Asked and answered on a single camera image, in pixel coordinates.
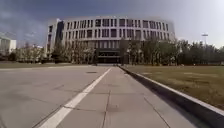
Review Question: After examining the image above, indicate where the row of trees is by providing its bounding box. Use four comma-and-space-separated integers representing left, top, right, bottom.
13, 36, 224, 66

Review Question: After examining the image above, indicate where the floodlight pole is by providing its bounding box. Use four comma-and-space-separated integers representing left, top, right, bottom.
201, 32, 209, 48

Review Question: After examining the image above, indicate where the grey stone paved plaza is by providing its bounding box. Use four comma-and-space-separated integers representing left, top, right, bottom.
0, 64, 214, 128

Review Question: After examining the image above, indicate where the white building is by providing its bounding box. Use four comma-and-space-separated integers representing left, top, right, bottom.
0, 35, 17, 56

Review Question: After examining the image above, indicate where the grass lawn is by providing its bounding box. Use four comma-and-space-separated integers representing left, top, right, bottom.
123, 64, 224, 112

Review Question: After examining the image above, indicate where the large curved grey building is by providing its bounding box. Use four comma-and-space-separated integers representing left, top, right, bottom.
45, 15, 176, 65

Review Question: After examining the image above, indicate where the dry grass patch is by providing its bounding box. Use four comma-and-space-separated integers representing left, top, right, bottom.
0, 61, 91, 70

